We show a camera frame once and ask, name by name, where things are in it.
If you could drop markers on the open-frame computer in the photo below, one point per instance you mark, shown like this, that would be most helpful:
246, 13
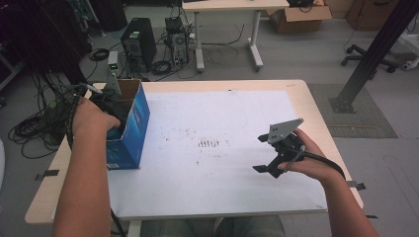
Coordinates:
178, 39

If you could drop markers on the black computer tower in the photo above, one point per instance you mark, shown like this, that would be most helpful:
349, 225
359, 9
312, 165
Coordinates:
140, 39

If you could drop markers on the white table leg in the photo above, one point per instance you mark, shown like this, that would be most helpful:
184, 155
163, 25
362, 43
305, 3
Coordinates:
133, 229

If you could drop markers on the blue-sided cardboard box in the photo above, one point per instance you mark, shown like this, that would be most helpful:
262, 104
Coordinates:
131, 141

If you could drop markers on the white floor device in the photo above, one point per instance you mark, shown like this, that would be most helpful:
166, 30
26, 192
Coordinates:
410, 64

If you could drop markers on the black curtain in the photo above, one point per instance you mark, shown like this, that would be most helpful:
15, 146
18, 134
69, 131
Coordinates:
39, 33

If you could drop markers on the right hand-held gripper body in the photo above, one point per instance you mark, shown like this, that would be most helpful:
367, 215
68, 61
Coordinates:
286, 144

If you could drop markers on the small grey power unit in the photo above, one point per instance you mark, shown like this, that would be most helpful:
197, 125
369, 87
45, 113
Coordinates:
113, 59

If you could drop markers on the black office chair base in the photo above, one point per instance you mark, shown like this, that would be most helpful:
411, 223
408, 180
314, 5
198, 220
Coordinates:
357, 51

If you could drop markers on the black metal stand beam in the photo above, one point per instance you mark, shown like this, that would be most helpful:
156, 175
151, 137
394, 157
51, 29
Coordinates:
375, 56

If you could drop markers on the closed brown cardboard box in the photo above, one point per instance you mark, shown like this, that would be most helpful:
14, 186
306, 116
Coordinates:
369, 15

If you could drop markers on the open brown cardboard box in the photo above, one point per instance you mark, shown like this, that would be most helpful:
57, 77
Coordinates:
296, 21

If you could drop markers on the white table mat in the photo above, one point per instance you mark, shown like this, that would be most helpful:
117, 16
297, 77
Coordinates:
214, 184

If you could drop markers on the person's right hand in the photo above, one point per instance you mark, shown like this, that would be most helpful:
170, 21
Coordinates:
313, 168

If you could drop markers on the person's left hand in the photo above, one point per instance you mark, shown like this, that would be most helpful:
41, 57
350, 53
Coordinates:
90, 121

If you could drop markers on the white-legged wooden desk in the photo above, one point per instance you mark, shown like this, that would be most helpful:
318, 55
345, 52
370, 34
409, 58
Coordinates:
230, 5

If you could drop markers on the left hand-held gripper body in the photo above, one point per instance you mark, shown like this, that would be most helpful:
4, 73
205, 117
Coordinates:
113, 105

